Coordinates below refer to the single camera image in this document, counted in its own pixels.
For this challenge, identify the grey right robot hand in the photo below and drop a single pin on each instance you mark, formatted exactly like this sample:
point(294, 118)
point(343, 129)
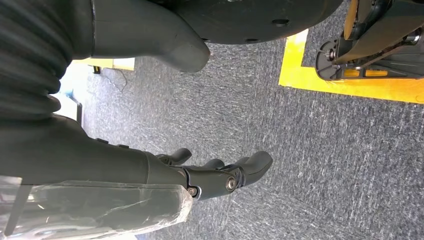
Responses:
point(82, 162)

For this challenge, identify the clear plastic wrap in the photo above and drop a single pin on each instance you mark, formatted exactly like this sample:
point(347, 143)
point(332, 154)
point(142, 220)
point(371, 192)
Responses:
point(99, 212)

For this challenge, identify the yellow floor tape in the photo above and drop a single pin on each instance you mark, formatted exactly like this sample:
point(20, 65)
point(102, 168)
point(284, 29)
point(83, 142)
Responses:
point(331, 86)
point(102, 63)

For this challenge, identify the dark robot body shell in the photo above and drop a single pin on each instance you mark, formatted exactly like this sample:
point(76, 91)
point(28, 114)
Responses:
point(245, 20)

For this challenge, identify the black base with yellow reflectors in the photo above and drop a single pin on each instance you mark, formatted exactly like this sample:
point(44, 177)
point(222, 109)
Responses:
point(381, 43)

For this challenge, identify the short black post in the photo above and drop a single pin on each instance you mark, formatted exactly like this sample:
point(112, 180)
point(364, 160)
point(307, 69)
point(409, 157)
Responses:
point(80, 114)

